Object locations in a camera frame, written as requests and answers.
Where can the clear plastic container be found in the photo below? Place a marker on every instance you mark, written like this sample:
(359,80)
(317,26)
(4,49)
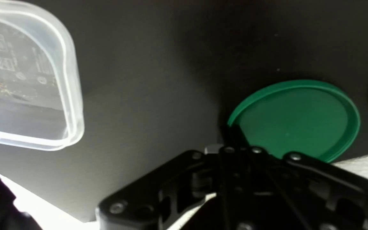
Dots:
(25,72)

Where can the black table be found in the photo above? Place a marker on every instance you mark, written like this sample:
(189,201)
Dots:
(158,85)

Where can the white checkered cloth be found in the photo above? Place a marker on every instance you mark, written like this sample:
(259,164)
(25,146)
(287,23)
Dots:
(366,166)

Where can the green round plastic lid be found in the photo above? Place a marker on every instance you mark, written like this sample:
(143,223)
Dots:
(299,117)

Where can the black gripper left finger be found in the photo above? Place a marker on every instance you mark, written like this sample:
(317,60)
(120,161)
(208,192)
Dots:
(166,192)

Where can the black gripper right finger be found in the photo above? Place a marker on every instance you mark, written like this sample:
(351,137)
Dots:
(312,192)

